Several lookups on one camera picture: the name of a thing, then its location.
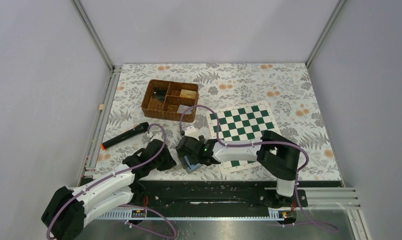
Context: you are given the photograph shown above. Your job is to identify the silver metal card holder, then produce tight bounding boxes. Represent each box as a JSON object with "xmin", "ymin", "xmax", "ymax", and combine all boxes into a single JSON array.
[{"xmin": 182, "ymin": 155, "xmax": 203, "ymax": 174}]

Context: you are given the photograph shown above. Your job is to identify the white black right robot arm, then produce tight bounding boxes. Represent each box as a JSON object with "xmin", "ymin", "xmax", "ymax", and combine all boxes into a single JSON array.
[{"xmin": 176, "ymin": 130, "xmax": 309, "ymax": 206}]

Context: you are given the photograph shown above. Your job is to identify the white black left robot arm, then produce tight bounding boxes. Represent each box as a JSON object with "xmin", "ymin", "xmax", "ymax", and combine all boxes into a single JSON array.
[{"xmin": 41, "ymin": 139, "xmax": 176, "ymax": 240}]

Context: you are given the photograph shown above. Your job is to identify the silver cards in basket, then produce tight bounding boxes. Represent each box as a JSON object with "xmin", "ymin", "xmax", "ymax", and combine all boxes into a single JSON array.
[{"xmin": 176, "ymin": 104, "xmax": 192, "ymax": 115}]

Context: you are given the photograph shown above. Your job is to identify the gold cards in basket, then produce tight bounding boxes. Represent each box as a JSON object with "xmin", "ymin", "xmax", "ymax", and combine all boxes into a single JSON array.
[{"xmin": 179, "ymin": 89, "xmax": 197, "ymax": 99}]

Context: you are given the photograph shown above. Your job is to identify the black cards in basket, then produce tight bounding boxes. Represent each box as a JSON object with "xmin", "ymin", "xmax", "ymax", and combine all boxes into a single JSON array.
[{"xmin": 152, "ymin": 87, "xmax": 168, "ymax": 103}]

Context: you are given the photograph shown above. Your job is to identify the black microphone orange tip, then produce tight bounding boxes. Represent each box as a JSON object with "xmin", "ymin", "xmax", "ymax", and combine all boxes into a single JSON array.
[{"xmin": 100, "ymin": 122, "xmax": 149, "ymax": 150}]

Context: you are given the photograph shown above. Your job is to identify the floral patterned table mat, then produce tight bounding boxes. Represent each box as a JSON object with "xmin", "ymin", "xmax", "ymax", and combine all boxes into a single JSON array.
[{"xmin": 103, "ymin": 63, "xmax": 342, "ymax": 181}]

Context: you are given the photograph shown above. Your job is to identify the green white chessboard mat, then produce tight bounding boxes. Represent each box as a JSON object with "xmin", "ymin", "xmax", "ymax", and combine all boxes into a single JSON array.
[{"xmin": 206, "ymin": 100, "xmax": 284, "ymax": 174}]

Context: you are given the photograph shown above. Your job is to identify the brown woven divided basket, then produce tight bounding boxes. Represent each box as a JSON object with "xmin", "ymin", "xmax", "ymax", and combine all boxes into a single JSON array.
[{"xmin": 141, "ymin": 79, "xmax": 199, "ymax": 121}]

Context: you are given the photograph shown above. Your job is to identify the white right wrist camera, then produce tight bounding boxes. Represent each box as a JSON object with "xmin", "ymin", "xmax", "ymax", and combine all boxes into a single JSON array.
[{"xmin": 183, "ymin": 126, "xmax": 201, "ymax": 139}]

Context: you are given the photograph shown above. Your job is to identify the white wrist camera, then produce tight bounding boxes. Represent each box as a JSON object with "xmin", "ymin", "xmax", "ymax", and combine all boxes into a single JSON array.
[
  {"xmin": 147, "ymin": 132, "xmax": 164, "ymax": 142},
  {"xmin": 183, "ymin": 126, "xmax": 201, "ymax": 139}
]

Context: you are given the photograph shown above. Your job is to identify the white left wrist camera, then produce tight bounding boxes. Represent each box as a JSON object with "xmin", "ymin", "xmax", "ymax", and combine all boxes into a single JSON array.
[{"xmin": 147, "ymin": 132, "xmax": 164, "ymax": 142}]

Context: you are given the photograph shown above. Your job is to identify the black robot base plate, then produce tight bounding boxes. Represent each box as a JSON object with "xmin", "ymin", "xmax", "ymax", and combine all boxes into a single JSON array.
[{"xmin": 130, "ymin": 180, "xmax": 308, "ymax": 218}]

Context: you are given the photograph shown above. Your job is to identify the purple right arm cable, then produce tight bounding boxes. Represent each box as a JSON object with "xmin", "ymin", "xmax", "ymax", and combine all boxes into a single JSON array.
[{"xmin": 179, "ymin": 104, "xmax": 341, "ymax": 234}]

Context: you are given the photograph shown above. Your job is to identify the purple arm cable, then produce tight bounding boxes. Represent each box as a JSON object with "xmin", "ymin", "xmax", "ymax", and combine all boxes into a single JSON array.
[
  {"xmin": 179, "ymin": 104, "xmax": 341, "ymax": 234},
  {"xmin": 46, "ymin": 123, "xmax": 178, "ymax": 240}
]

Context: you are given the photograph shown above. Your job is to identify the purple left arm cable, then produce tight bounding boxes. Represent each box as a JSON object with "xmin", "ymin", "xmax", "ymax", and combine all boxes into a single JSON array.
[{"xmin": 46, "ymin": 123, "xmax": 178, "ymax": 240}]

